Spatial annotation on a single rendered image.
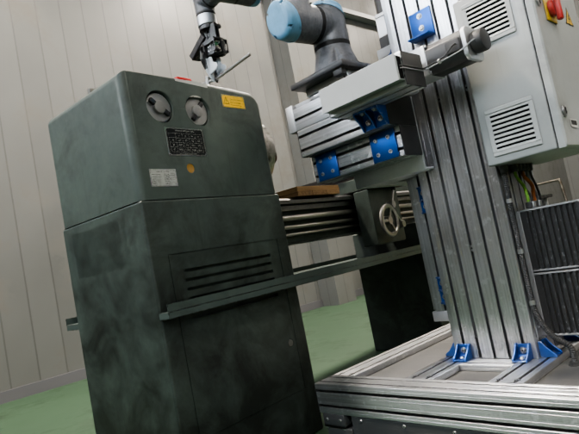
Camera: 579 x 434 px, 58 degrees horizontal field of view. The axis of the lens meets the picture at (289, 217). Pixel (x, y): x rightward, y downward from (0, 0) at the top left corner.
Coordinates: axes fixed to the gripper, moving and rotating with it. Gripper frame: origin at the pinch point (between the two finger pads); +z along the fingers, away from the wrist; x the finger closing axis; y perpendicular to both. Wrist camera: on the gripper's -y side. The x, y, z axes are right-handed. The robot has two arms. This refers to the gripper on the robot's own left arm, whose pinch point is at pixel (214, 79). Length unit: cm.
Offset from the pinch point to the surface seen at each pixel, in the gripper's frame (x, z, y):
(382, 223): 71, 65, 17
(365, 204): 70, 55, 11
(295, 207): 30, 52, 3
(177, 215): -39, 53, 14
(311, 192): 39, 47, 6
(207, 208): -27, 52, 14
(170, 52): 194, -150, -250
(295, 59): 338, -149, -208
